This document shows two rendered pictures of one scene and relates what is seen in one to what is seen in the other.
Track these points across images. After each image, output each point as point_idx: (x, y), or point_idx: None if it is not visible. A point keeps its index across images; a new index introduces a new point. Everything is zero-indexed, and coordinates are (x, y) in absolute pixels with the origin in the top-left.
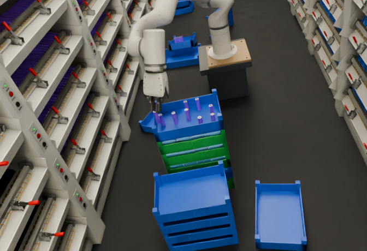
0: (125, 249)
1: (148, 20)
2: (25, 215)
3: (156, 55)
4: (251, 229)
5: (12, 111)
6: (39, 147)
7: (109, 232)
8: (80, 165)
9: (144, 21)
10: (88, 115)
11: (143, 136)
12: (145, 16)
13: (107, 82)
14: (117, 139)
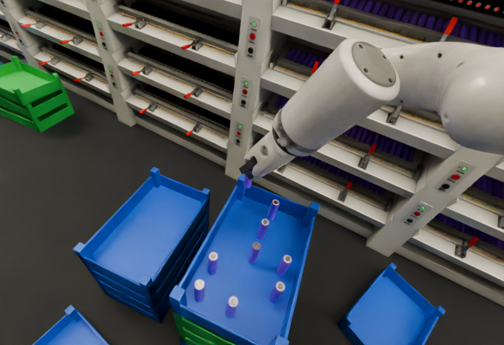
0: (202, 188)
1: (442, 61)
2: (189, 52)
3: (293, 98)
4: (105, 325)
5: None
6: (244, 43)
7: (231, 183)
8: (271, 129)
9: (438, 52)
10: (365, 154)
11: (367, 268)
12: (456, 43)
13: (442, 187)
14: (364, 226)
